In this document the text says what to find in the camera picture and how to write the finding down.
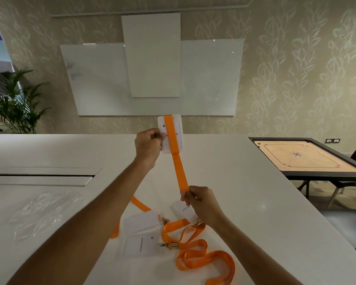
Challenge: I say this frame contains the orange lanyard strap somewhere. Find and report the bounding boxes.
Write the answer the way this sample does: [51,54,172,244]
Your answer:
[164,115,190,195]
[162,219,191,244]
[111,195,152,238]
[176,225,236,285]

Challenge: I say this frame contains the chair with white legs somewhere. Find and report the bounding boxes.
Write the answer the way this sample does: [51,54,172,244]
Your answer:
[326,179,356,209]

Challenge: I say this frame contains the black carrom board stand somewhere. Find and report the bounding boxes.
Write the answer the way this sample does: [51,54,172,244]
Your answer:
[297,177,312,200]

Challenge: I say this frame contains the glass whiteboard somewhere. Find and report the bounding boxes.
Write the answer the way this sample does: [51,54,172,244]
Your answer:
[60,38,244,117]

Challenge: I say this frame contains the person's right forearm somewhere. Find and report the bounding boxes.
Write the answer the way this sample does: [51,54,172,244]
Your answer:
[202,215,305,285]

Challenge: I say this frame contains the white table cable flap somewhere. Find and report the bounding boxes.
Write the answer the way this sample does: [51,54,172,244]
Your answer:
[0,167,103,187]

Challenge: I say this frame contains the clear badge holder with card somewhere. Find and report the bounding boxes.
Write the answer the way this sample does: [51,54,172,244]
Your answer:
[157,115,183,154]
[170,200,199,223]
[120,233,164,259]
[124,211,160,235]

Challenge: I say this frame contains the green potted palm plant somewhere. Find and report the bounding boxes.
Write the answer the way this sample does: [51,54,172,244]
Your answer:
[0,69,52,135]

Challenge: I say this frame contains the pile of clear plastic sleeves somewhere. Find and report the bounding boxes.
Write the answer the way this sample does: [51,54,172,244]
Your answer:
[9,190,85,245]

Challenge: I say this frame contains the wooden carrom board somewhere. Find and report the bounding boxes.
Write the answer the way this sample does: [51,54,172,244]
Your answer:
[249,137,356,179]

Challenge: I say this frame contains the grey wall rail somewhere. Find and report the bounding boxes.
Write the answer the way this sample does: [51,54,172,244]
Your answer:
[51,5,249,18]

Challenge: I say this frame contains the person's left forearm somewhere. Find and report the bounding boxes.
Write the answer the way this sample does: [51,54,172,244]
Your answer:
[6,159,162,285]

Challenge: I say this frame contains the person's left hand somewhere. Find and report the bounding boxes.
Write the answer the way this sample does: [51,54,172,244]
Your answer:
[135,128,167,170]

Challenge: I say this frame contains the person's right hand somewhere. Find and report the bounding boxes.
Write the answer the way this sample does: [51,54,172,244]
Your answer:
[180,186,226,228]

